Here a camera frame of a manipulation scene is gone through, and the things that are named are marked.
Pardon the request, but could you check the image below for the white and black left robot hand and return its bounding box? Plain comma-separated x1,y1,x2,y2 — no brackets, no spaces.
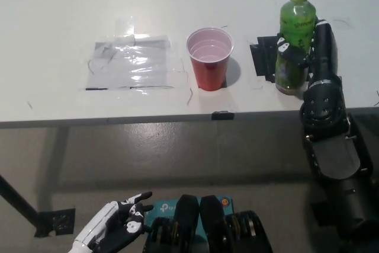
73,191,154,251

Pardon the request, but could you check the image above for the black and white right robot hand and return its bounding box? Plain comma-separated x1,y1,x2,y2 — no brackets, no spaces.
277,18,341,87

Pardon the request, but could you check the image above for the green plastic drink bottle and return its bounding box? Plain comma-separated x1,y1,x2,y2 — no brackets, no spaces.
275,0,317,95

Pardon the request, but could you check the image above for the red plastic cup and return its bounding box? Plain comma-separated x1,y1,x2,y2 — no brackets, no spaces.
186,27,235,91

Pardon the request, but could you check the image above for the teal router box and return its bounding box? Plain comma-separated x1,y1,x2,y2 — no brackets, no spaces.
144,196,237,253

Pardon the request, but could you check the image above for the black table leg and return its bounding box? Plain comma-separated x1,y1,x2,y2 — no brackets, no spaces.
0,172,41,221

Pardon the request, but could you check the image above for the small black edge tape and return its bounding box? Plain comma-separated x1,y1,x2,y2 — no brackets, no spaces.
211,110,235,121

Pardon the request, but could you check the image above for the clear taped plastic sheet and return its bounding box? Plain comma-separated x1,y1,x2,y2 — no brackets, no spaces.
85,34,175,91

